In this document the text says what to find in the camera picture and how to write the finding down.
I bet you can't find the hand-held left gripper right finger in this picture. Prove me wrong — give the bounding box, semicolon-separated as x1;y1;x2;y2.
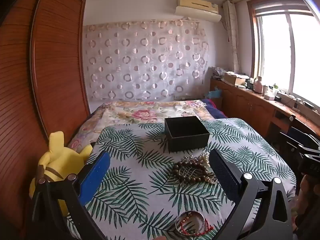
209;149;294;240

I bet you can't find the pile of papers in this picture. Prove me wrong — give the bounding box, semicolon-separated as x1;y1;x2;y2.
211;66;226;80

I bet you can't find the black jewelry box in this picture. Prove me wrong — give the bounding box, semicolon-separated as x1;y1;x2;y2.
164;116;210;153

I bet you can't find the metal hair comb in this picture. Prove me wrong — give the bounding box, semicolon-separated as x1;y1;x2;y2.
184;155;202;178

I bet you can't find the blue plastic bag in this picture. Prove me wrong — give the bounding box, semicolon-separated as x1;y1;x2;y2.
205;86;223;99

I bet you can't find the dark blue blanket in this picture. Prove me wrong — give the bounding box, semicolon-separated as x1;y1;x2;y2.
200;99;228;120

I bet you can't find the wooden cabinet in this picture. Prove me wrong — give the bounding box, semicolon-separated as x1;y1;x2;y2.
210;77;320;140

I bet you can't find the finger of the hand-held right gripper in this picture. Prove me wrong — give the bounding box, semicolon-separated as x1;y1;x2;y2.
297;144;320;157

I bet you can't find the wooden louvred wardrobe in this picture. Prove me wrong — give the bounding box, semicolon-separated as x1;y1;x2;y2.
0;0;91;240

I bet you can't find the cardboard box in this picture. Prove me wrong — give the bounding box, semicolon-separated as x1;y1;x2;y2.
223;72;250;87

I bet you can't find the circle patterned curtain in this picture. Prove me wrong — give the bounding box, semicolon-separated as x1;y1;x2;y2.
84;17;209;103

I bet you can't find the leaf print tablecloth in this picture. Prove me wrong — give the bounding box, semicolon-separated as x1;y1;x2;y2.
66;117;297;240

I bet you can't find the dark blue chair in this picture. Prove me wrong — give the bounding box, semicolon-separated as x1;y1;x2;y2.
279;126;320;147

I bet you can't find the dark brown bead bracelet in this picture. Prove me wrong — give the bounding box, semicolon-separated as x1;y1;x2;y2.
172;159;213;184

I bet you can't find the light brown bead bracelet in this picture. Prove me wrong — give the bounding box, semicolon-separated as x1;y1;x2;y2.
197;172;217;185

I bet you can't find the floral bedspread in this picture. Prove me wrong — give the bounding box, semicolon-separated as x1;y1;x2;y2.
67;100;218;151

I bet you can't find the silver bangle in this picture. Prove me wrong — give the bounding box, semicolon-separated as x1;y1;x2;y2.
175;211;206;235

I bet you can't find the yellow plush toy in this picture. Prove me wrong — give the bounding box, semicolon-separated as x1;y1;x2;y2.
29;131;93;217

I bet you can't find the floral window drape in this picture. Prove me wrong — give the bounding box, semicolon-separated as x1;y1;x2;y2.
222;0;241;74

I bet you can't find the wall air conditioner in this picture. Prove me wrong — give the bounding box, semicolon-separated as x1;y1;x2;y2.
175;0;222;22

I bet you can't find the person's right hand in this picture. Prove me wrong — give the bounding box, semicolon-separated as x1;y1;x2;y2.
299;174;313;205

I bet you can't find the white pearl necklace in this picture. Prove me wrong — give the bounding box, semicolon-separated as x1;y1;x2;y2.
197;151;212;168

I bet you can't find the red string bracelet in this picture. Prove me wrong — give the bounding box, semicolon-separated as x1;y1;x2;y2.
180;211;214;237

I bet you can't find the window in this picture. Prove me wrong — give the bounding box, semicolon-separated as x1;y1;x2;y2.
247;0;320;110

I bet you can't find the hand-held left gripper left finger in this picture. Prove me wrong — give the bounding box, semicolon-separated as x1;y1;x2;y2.
26;151;112;240

